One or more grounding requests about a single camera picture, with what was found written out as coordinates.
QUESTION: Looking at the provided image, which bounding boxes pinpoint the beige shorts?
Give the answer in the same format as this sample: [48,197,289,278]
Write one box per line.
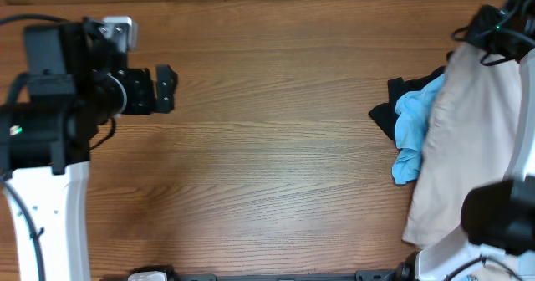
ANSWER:
[402,43,522,248]

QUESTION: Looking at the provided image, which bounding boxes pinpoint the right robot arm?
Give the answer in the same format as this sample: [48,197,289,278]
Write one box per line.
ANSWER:
[397,0,534,280]

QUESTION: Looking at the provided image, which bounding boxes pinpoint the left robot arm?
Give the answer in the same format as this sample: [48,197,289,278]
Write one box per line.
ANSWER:
[1,15,178,280]

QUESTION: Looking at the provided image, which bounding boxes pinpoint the black garment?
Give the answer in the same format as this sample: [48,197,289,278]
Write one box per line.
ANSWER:
[368,51,455,142]

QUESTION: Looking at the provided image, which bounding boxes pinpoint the light blue shirt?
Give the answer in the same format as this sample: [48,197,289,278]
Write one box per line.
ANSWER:
[391,74,445,185]

